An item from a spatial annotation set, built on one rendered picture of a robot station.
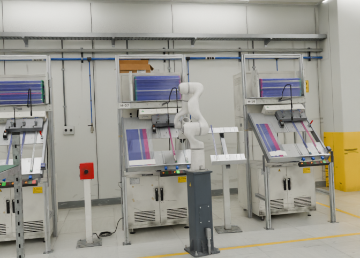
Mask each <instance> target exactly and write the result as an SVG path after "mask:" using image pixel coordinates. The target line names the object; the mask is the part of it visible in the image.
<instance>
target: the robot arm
mask: <svg viewBox="0 0 360 258"><path fill-rule="evenodd" d="M178 91H179V92H180V93H181V94H182V109H181V111H179V112H178V113H177V114H176V116H175V119H174V128H175V129H180V131H179V133H178V137H177V138H178V139H180V142H181V143H182V139H183V142H184V141H185V139H188V140H189V142H190V149H191V169H188V170H187V171H188V172H204V171H209V169H206V168H205V153H204V143H203V142H202V141H200V140H197V139H195V137H194V136H200V135H206V134H208V133H209V125H208V123H207V122H206V121H205V119H204V118H203V116H202V115H201V113H200V108H199V98H200V96H201V95H202V93H203V91H204V87H203V85H202V84H201V83H198V82H184V83H180V84H179V86H178ZM192 94H193V96H192ZM188 113H190V115H191V116H192V117H193V118H194V119H196V120H197V121H198V122H190V119H189V118H188V117H184V118H183V119H182V121H179V119H180V118H181V117H182V116H183V115H186V114H188Z"/></svg>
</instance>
